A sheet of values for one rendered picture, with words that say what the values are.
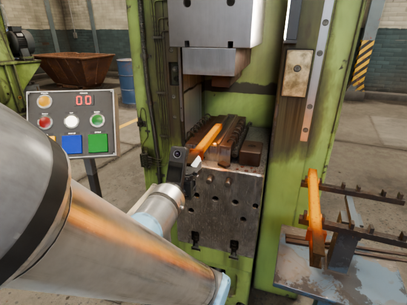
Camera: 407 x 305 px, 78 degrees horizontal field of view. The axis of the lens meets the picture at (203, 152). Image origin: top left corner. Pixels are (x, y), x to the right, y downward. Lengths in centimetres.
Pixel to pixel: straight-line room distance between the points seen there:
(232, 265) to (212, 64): 93
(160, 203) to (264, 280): 120
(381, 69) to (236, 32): 622
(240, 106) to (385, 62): 575
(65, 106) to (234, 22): 73
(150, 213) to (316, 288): 62
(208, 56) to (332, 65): 46
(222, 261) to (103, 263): 114
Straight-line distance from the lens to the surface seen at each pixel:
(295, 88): 107
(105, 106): 114
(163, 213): 58
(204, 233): 126
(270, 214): 136
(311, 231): 74
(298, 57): 106
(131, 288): 30
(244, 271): 138
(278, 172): 123
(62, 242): 20
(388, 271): 115
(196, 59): 99
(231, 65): 96
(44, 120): 120
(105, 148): 110
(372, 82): 706
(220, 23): 96
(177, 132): 126
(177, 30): 101
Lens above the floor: 142
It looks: 26 degrees down
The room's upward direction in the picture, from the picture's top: straight up
